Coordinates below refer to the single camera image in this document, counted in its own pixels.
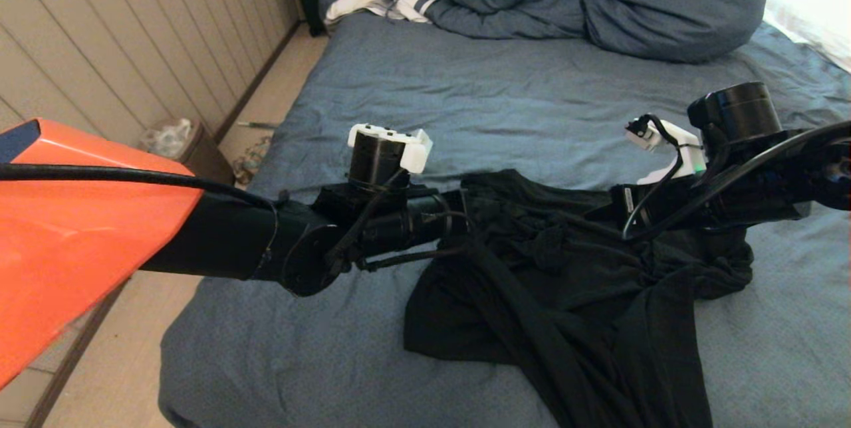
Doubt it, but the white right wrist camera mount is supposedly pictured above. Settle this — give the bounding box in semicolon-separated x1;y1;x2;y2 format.
625;114;707;184

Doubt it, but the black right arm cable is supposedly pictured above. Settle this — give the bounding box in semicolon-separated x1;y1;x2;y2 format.
622;116;851;243

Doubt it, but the brown trash bin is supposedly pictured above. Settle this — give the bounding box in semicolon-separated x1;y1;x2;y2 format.
138;118;235;187

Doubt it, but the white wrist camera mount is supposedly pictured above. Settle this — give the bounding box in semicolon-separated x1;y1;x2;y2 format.
625;114;707;184
347;124;433;174

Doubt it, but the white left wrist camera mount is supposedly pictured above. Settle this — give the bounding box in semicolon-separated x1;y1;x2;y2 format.
347;124;433;174

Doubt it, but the clear plastic bin liner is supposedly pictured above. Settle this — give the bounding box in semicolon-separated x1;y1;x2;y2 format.
143;119;195;158

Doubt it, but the patterned item on floor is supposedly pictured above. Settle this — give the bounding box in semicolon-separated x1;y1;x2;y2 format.
234;138;273;187

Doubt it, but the black moon print T-shirt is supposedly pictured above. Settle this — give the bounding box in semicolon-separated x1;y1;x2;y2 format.
404;169;755;428

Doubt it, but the blue bed sheet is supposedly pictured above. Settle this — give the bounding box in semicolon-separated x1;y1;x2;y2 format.
158;11;851;428

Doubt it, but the white pillow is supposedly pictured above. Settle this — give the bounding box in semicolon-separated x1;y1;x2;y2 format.
763;0;851;75

